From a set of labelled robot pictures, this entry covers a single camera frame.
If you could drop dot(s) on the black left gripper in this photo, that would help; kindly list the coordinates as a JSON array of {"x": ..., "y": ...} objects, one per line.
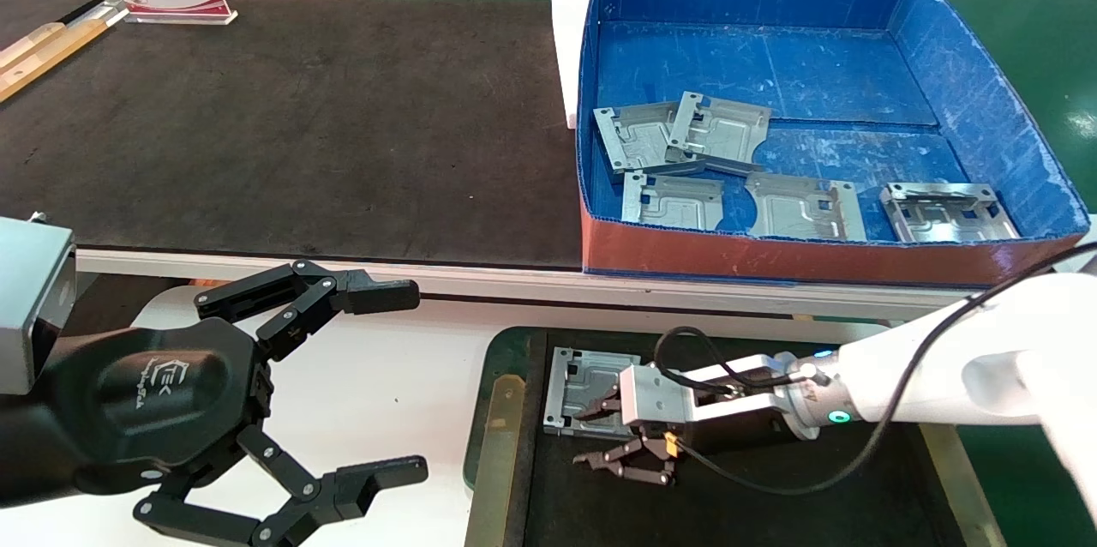
[{"x": 146, "y": 401}]

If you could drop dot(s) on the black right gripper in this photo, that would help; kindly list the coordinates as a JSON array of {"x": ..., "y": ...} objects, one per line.
[{"x": 737, "y": 434}]

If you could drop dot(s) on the stamped metal bracket part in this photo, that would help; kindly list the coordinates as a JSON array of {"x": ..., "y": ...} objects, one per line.
[
  {"x": 630, "y": 140},
  {"x": 943, "y": 217},
  {"x": 677, "y": 204},
  {"x": 583, "y": 371},
  {"x": 801, "y": 208},
  {"x": 720, "y": 131}
]

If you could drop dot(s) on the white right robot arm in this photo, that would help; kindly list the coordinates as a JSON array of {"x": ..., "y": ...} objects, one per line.
[{"x": 943, "y": 358}]

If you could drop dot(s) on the tan adhesive strip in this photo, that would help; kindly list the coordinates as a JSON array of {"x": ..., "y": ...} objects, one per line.
[{"x": 495, "y": 453}]

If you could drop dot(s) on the blue corrugated plastic box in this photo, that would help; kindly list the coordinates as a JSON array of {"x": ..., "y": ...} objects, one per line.
[{"x": 771, "y": 58}]

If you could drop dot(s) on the white foam sheet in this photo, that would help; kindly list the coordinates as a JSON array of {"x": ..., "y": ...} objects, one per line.
[{"x": 566, "y": 33}]

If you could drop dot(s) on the wooden strip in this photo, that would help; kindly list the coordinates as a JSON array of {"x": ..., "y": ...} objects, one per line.
[{"x": 51, "y": 58}]

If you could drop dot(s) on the beige strip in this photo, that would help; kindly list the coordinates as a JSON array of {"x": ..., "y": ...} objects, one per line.
[{"x": 30, "y": 43}]

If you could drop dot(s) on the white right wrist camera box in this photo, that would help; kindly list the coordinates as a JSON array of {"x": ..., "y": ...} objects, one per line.
[{"x": 651, "y": 393}]

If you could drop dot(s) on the aluminium conveyor rail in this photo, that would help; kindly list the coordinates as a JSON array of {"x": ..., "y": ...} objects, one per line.
[{"x": 480, "y": 283}]

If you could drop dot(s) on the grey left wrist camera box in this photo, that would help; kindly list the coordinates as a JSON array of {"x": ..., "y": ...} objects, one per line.
[{"x": 30, "y": 298}]

